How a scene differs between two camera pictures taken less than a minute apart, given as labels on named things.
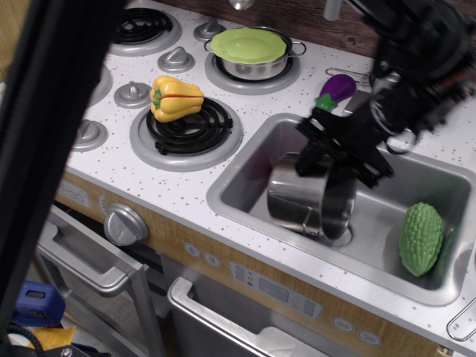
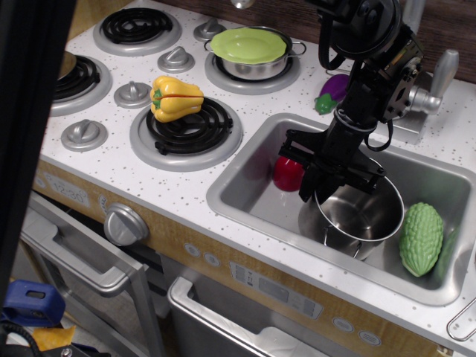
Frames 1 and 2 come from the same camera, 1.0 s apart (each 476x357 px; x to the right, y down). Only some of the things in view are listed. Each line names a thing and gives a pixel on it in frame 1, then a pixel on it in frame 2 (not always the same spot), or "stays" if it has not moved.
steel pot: [322, 205] to [354, 222]
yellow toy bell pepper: [172, 99] stays
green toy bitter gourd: [421, 239] stays
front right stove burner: [200, 142] stays
